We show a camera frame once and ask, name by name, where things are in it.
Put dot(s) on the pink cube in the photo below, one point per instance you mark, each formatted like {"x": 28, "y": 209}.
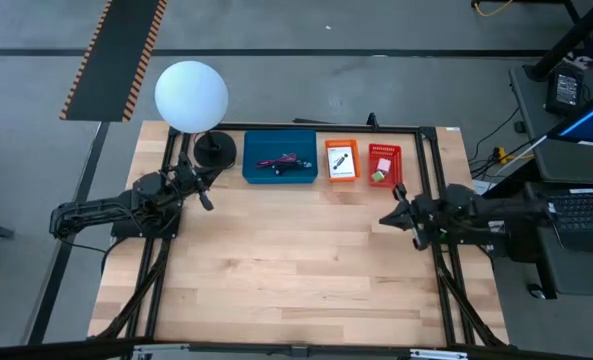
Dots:
{"x": 384, "y": 165}

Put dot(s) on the black aluminium table frame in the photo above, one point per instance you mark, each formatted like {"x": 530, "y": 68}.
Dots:
{"x": 296, "y": 126}

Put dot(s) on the green white charger cube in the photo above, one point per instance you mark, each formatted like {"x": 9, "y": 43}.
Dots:
{"x": 378, "y": 176}

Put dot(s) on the black striped floor mat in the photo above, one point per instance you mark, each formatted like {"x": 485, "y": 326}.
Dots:
{"x": 113, "y": 60}

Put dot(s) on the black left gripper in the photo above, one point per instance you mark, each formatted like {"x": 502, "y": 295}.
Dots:
{"x": 186, "y": 180}

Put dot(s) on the red plastic basket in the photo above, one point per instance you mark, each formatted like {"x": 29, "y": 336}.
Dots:
{"x": 396, "y": 175}

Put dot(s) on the black power brick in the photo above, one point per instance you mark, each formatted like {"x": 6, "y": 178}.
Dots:
{"x": 566, "y": 90}

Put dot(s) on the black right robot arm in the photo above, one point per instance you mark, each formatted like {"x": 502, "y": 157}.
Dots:
{"x": 486, "y": 210}

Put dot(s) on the orange plastic basket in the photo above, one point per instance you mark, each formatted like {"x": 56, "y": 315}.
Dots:
{"x": 327, "y": 172}

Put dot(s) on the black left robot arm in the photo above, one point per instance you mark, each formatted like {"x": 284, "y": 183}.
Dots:
{"x": 96, "y": 207}

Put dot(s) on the white globe lamp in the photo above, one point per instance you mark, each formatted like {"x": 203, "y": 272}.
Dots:
{"x": 191, "y": 95}

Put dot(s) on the blue plastic bin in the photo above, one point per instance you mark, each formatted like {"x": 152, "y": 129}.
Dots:
{"x": 261, "y": 145}

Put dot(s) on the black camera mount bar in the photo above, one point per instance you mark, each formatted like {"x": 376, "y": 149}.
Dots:
{"x": 51, "y": 350}

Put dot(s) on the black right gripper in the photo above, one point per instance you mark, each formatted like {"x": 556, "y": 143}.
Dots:
{"x": 426, "y": 215}

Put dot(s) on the black laptop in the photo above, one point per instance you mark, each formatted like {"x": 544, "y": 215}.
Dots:
{"x": 586, "y": 220}

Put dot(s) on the black desk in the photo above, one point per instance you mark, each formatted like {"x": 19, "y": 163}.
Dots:
{"x": 531, "y": 130}

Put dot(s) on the black desk stand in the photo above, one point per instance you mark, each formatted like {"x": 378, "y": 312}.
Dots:
{"x": 571, "y": 40}

